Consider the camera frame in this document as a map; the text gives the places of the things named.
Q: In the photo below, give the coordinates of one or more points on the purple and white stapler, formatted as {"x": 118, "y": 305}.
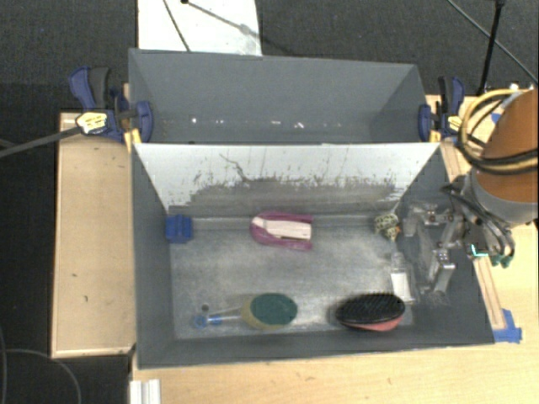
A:
{"x": 282, "y": 230}

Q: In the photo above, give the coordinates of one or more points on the blue block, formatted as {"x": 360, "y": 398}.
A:
{"x": 179, "y": 228}

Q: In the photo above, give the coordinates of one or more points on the black and red oval brush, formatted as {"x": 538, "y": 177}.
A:
{"x": 370, "y": 309}

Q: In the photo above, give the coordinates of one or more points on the clear small bottle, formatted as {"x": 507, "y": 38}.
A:
{"x": 401, "y": 280}

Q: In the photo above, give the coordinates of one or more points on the pale wood board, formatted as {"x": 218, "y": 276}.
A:
{"x": 94, "y": 225}

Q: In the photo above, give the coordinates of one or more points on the grey metal bin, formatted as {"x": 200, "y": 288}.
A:
{"x": 269, "y": 99}

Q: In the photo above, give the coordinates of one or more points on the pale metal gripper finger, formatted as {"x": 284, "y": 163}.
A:
{"x": 414, "y": 222}
{"x": 442, "y": 274}

